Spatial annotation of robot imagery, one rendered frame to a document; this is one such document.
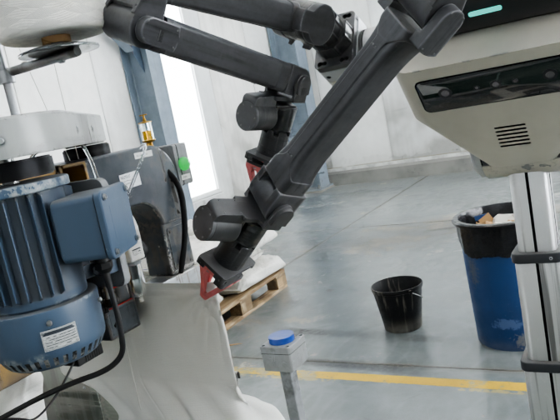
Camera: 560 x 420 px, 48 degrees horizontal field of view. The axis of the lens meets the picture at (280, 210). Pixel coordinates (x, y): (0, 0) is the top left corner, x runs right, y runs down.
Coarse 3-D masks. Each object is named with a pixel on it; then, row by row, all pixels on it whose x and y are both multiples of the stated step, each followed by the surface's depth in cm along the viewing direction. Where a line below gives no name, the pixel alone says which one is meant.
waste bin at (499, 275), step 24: (456, 216) 325; (480, 216) 336; (480, 240) 300; (504, 240) 294; (480, 264) 305; (504, 264) 298; (480, 288) 310; (504, 288) 301; (480, 312) 315; (504, 312) 304; (480, 336) 322; (504, 336) 308
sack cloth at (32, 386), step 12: (36, 372) 155; (12, 384) 149; (24, 384) 151; (36, 384) 155; (0, 396) 148; (12, 396) 150; (24, 396) 153; (36, 396) 156; (0, 408) 148; (12, 408) 150; (36, 408) 156
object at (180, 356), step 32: (160, 288) 121; (192, 288) 116; (160, 320) 123; (192, 320) 118; (128, 352) 130; (160, 352) 125; (192, 352) 120; (224, 352) 116; (96, 384) 137; (128, 384) 132; (160, 384) 127; (192, 384) 122; (224, 384) 118; (128, 416) 129; (160, 416) 123; (192, 416) 119; (224, 416) 117; (256, 416) 118
